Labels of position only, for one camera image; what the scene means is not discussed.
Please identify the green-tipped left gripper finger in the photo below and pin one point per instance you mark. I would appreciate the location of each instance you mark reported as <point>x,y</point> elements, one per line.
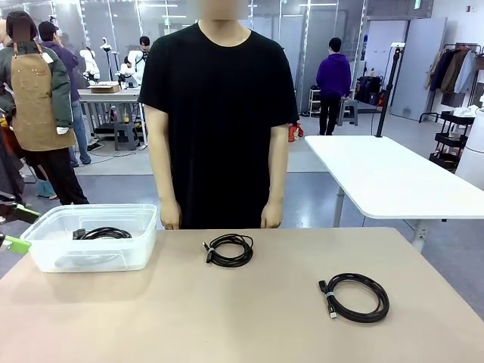
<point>22,215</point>
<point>17,246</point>

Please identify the person's right forearm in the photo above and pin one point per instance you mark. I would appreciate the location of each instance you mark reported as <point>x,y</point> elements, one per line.
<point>166,177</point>

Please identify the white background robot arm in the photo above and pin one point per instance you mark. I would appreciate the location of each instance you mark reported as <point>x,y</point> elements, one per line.
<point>132,62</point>
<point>90,64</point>

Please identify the person's right hand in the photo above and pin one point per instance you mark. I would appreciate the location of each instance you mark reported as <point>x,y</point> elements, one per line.
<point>172,215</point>

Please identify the person's left hand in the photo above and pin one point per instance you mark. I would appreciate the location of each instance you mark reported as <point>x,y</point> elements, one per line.
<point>272,215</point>

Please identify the woman in brown apron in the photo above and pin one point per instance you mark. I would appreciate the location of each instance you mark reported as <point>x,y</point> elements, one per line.
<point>34,94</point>

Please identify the clear plastic storage bin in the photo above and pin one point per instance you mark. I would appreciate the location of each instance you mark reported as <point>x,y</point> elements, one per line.
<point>143,242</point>

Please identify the grey plastic stool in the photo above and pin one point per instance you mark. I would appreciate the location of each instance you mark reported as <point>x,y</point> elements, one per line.
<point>348,111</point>
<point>126,136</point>

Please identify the grey workbench table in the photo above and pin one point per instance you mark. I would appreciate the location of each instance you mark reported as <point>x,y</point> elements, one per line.
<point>113,97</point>

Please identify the cardboard box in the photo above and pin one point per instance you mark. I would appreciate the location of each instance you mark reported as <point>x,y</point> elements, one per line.
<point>104,89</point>

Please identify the man in dark purple hoodie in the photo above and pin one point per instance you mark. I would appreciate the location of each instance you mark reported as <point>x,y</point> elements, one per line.
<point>64,68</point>

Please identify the dark-haired background person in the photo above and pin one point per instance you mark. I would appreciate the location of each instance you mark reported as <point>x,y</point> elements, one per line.
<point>144,43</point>

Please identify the person in black t-shirt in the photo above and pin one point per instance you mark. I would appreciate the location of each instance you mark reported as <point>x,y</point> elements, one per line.
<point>219,132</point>

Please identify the small red white object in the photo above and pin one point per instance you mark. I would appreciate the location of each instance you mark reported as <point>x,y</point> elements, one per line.
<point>294,132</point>

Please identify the wooden shoe rack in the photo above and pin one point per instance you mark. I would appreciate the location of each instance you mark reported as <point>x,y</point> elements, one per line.
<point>314,99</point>

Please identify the person in bright purple hoodie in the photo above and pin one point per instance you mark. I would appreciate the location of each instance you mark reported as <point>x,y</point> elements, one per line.
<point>334,75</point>

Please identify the large white table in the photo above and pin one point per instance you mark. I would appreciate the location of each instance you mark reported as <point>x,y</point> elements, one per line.
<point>378,170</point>

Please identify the black luggage bags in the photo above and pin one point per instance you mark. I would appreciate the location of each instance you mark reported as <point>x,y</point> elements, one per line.
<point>368,89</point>

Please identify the black utility cart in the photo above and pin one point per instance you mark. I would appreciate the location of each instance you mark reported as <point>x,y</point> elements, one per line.
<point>453,138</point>

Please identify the clothes rack with coats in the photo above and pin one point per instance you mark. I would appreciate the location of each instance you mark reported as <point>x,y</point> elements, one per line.
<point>453,72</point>

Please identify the black pole with white camera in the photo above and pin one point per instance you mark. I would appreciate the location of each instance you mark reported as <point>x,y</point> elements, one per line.
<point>389,83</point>

